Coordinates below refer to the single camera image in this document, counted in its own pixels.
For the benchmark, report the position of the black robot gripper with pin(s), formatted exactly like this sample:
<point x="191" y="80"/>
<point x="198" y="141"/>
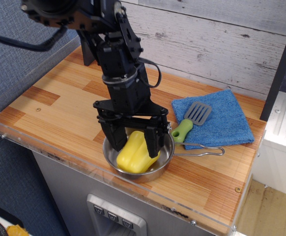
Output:
<point x="130" y="105"/>

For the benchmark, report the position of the yellow toy capsicum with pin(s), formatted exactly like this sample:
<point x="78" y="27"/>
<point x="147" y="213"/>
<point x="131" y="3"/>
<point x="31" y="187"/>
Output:
<point x="134" y="157"/>

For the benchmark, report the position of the silver steel pan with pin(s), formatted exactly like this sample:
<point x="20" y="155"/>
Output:
<point x="161" y="165"/>

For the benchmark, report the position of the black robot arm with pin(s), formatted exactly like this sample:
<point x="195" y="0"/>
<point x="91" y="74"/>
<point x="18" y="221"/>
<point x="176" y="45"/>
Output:
<point x="107" y="37"/>

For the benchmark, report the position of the grey toy fridge cabinet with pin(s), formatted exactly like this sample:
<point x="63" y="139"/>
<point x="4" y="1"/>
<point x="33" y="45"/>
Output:
<point x="70" y="188"/>

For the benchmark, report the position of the silver dispenser button panel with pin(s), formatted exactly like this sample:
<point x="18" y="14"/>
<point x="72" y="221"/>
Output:
<point x="110" y="219"/>

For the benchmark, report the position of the blue folded cloth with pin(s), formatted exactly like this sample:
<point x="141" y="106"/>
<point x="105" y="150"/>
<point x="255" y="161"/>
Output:
<point x="225" y="126"/>

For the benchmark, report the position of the clear acrylic table guard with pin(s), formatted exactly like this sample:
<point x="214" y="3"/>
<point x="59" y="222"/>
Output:
<point x="55" y="115"/>

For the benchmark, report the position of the white toy sink unit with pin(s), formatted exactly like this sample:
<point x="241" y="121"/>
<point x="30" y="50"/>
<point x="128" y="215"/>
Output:
<point x="269" y="165"/>

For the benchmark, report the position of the grey spatula with green handle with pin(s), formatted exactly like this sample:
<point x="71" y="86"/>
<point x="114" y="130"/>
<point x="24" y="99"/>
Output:
<point x="197" y="114"/>

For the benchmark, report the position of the dark grey left post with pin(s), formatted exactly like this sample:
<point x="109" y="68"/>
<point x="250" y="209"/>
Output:
<point x="88" y="51"/>

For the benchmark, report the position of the dark grey post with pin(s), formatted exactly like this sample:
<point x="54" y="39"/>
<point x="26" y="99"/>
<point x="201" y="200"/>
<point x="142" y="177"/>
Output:
<point x="275" y="88"/>
<point x="88" y="51"/>

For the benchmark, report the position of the dark grey right post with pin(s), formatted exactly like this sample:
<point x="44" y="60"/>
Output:
<point x="275" y="88"/>

